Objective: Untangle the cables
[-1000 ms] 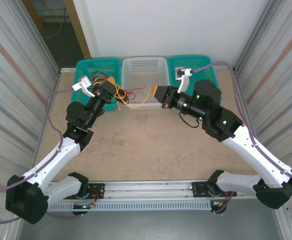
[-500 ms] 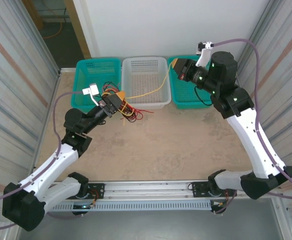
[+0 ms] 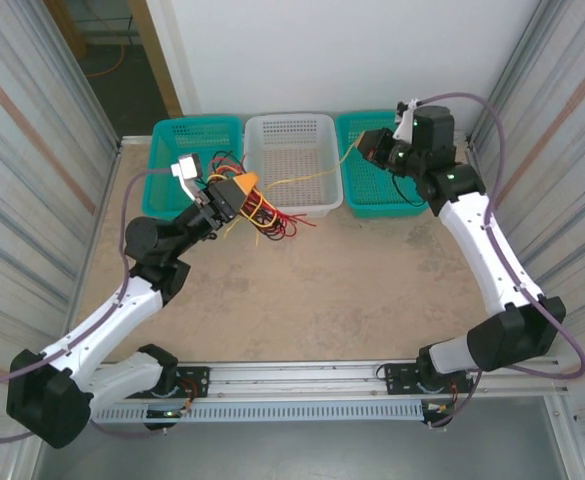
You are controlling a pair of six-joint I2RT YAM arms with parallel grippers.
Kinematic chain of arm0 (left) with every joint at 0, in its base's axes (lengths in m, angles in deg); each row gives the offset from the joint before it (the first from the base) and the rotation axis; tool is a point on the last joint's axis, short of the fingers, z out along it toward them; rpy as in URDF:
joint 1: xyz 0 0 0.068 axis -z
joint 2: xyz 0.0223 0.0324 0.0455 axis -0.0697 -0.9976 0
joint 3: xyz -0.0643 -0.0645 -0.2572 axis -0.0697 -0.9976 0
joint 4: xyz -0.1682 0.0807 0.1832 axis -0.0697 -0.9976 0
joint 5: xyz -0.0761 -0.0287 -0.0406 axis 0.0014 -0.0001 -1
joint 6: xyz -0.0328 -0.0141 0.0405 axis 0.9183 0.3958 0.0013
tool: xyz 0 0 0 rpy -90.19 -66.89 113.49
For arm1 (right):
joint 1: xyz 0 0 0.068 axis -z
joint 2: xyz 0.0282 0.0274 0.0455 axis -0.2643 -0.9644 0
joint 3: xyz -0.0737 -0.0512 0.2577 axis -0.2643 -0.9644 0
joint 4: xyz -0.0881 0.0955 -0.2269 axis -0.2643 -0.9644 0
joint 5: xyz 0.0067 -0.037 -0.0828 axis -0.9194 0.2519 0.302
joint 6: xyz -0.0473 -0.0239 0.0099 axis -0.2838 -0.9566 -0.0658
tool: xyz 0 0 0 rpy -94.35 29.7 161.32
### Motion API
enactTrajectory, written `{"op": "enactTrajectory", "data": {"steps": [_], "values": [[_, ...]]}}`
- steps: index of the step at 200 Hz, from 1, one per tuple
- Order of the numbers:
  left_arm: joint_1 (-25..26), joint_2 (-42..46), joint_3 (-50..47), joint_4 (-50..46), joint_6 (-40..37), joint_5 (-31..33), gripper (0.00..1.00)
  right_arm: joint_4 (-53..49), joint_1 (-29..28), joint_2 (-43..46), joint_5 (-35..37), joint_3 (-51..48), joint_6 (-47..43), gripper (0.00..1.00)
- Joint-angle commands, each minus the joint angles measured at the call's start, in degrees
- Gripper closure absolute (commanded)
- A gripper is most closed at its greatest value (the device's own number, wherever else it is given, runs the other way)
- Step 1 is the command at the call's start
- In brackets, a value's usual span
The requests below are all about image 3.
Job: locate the wooden plank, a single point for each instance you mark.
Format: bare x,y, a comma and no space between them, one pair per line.
69,30

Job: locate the teal plastic basket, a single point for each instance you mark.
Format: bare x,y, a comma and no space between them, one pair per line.
172,150
372,190

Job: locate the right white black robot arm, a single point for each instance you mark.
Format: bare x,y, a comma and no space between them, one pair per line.
477,250

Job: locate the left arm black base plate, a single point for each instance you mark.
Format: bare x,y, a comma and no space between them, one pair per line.
194,375

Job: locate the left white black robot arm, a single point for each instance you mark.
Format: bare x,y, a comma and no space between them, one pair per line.
122,310

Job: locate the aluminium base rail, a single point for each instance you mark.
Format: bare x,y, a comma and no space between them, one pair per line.
297,375

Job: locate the aluminium frame post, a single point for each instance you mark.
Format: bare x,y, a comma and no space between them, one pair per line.
506,70
83,80

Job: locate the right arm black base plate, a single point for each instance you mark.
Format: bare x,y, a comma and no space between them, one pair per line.
397,375

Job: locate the white plastic basket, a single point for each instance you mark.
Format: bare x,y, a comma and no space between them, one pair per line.
292,150

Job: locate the wooden door frame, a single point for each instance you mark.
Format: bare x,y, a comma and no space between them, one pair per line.
156,55

